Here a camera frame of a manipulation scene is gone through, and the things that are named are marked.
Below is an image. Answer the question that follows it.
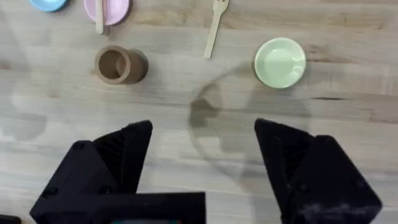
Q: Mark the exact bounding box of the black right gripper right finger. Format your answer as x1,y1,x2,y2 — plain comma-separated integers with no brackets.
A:
254,118,383,224

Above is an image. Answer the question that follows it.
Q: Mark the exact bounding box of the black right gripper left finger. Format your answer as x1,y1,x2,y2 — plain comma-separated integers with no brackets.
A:
29,119,154,224

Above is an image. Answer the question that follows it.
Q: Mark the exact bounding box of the pale green plate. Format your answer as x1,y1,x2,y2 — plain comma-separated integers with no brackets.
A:
254,37,307,90

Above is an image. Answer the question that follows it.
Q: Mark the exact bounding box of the pink plate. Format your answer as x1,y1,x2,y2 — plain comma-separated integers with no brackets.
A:
83,0,131,26

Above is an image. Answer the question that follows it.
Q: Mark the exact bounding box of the blue plate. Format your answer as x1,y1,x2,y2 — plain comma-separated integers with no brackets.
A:
29,0,68,12

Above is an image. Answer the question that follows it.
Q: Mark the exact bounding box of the brown cylindrical cup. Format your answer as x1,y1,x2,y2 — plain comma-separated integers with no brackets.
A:
94,45,149,85

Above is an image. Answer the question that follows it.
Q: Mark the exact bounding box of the wooden knife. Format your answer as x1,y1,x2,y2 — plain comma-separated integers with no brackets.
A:
95,0,105,35

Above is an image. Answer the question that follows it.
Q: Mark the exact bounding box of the wooden fork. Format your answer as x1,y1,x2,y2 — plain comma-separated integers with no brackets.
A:
203,0,230,60

